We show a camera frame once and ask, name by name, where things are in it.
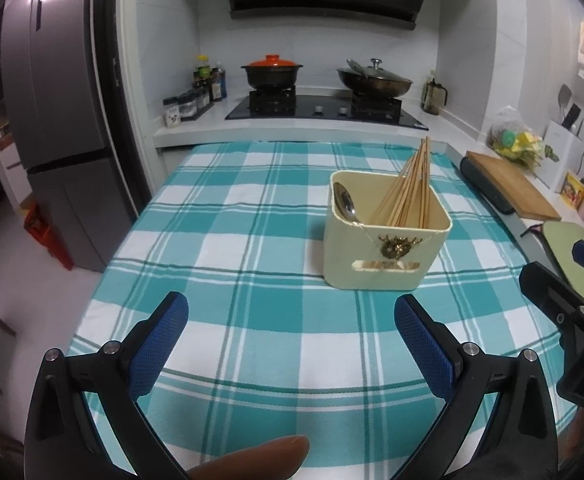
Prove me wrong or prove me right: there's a person's left thumb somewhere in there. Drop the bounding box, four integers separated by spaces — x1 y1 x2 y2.
187 436 310 480

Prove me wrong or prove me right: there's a grey refrigerator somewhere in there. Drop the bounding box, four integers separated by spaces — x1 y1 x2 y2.
0 0 150 272

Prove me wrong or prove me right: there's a teal white plaid tablecloth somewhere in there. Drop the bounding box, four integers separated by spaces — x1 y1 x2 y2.
66 140 578 480

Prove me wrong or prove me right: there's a dark glass kettle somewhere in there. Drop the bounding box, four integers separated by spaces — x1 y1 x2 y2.
420 70 449 116

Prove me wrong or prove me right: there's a chopstick in holder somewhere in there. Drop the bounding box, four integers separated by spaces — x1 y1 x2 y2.
419 136 431 229
371 154 418 226
388 149 421 226

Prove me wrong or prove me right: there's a green cutting mat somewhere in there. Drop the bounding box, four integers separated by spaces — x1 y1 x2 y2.
520 220 584 290

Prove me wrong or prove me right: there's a wooden cutting board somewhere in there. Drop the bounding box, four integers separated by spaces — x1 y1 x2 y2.
466 151 562 221

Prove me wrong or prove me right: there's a chopstick in holder left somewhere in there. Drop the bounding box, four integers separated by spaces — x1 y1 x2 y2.
371 154 418 226

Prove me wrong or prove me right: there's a black tray under board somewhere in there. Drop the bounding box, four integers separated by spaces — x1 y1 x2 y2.
460 157 515 216

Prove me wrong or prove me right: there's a large steel spoon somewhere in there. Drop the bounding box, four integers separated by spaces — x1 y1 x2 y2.
333 182 361 226

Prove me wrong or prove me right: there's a white knife block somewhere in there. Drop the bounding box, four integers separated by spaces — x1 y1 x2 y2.
538 83 584 194

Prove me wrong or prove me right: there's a black gas stove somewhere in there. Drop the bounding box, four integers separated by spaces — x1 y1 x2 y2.
226 89 429 131

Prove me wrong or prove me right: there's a chopstick in holder middle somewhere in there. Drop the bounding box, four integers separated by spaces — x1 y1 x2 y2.
388 149 421 226

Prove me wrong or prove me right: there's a chopstick in holder right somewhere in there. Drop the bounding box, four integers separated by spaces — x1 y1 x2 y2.
419 136 431 229

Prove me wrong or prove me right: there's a bag of colourful sponges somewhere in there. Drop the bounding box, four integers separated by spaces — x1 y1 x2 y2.
488 106 560 171

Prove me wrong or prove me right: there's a condiment bottles rack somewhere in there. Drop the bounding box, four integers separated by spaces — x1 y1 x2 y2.
163 54 227 128

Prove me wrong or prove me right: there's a yellow printed box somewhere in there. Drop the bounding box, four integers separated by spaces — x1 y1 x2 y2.
560 170 584 210

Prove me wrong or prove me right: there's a wooden chopstick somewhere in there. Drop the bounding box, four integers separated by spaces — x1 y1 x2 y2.
401 177 421 228

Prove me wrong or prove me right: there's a black pot orange lid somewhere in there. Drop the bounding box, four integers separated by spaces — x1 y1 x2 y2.
242 54 303 90

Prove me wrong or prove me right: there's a cream utensil holder box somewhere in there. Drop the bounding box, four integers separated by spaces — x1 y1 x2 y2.
323 170 453 290

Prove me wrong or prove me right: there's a black wok glass lid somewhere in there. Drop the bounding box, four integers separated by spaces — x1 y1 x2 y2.
337 58 413 99

